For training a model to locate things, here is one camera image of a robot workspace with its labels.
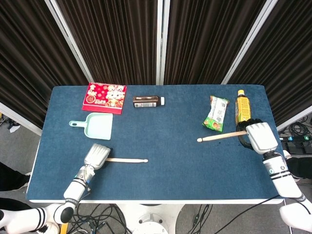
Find black and white shoe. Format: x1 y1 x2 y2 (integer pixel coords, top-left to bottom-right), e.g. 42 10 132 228
282 149 312 183

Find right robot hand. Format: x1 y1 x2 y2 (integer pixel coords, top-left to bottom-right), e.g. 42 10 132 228
235 117 279 154

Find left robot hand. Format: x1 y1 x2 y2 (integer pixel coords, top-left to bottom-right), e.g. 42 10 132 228
83 143 114 170

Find blue table mat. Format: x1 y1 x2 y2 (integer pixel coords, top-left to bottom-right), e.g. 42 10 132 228
26 84 297 201

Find green snack packet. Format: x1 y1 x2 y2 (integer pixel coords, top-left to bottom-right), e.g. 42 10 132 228
201 95 230 134

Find red cartoon desk calendar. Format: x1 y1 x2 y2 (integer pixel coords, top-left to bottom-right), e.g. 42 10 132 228
81 82 127 115

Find mint green dustpan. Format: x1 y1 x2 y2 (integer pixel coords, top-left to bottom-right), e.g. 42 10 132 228
68 112 114 141

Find dark brown drink bottle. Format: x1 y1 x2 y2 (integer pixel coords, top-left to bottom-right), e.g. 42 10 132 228
132 96 165 108

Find black floor cables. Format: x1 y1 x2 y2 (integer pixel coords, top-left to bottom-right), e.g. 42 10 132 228
68 203 134 234

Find pale wooden drumstick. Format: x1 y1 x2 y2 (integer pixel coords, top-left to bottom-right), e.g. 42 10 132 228
106 157 149 163

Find dark pleated curtain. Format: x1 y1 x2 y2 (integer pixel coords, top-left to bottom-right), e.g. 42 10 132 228
0 0 312 130

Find white table pedestal base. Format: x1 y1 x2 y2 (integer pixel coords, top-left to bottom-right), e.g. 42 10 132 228
114 203 186 234

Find white partition frame post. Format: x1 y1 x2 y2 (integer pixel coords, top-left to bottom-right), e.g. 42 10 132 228
156 0 171 85

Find tan wooden drumstick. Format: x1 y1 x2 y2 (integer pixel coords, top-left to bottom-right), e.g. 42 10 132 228
196 130 248 143

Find yellow label tea bottle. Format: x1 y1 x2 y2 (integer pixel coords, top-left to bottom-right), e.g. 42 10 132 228
234 89 252 125

